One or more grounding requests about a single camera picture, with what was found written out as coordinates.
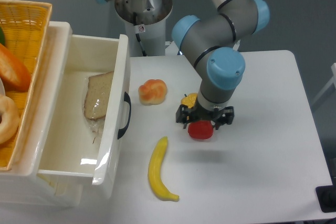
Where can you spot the white frame at right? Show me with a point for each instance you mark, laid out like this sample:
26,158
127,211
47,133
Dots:
325,92

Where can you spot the orange baguette loaf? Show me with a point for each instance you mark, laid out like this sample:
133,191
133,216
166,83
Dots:
13,71

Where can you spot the yellow banana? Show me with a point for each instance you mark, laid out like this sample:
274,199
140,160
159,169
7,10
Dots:
154,172

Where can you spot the yellow woven basket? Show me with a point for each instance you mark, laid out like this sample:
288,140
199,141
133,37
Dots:
24,24

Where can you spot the black device at edge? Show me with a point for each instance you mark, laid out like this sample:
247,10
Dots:
326,198

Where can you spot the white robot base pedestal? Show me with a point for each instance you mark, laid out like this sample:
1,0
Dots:
145,25

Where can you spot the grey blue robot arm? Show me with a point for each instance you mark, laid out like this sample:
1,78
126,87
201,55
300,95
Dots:
207,45

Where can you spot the orange knotted bread roll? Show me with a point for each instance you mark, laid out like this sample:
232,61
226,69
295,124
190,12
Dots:
152,92

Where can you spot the yellow bell pepper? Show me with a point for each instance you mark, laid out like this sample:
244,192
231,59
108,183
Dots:
189,100

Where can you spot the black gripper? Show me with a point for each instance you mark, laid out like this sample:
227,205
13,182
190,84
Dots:
186,115

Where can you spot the beige bagel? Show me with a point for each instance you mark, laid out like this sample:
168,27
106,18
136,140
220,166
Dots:
9,118

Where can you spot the white drawer cabinet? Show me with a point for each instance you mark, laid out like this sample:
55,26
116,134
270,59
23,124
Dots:
20,185

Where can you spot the green vegetable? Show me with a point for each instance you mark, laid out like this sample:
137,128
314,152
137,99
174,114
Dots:
2,37

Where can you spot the red bell pepper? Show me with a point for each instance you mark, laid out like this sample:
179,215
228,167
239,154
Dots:
200,130

